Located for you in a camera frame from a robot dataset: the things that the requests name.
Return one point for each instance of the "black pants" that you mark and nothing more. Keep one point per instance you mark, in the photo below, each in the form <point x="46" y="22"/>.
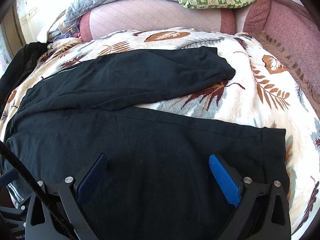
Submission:
<point x="158" y="183"/>

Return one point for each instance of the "leaf pattern fleece blanket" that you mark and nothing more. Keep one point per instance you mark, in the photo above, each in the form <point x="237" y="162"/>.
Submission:
<point x="263" y="93"/>

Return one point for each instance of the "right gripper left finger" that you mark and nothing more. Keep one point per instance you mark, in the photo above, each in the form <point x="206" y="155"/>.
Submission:
<point x="67" y="198"/>

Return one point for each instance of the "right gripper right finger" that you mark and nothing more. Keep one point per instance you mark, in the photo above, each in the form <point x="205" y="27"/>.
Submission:
<point x="261" y="210"/>

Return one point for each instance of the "black garment pile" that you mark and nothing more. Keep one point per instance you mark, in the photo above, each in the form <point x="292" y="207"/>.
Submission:
<point x="21" y="66"/>

